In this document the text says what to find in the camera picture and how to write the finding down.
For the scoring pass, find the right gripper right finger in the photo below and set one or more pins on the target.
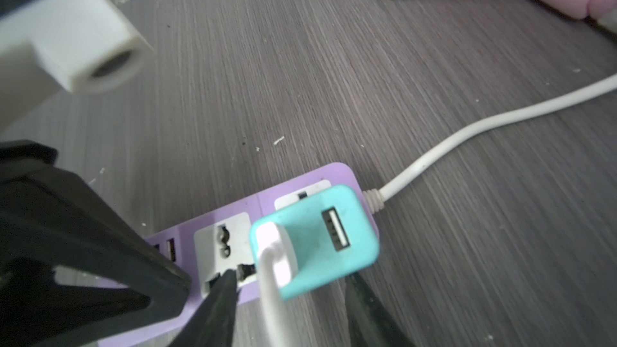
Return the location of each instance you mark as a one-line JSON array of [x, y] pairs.
[[369, 323]]

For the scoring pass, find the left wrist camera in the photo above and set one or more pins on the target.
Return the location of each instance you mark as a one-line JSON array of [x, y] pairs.
[[81, 47]]

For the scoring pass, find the teal USB charger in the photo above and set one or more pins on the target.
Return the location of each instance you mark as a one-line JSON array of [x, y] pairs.
[[324, 237]]

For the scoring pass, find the purple power strip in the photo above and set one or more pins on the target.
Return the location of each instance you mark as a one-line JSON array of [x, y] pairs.
[[207, 246]]

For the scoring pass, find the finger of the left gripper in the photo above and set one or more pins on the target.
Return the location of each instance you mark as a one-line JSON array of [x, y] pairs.
[[72, 271]]

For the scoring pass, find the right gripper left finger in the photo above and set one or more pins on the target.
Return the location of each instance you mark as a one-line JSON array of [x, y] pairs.
[[214, 321]]

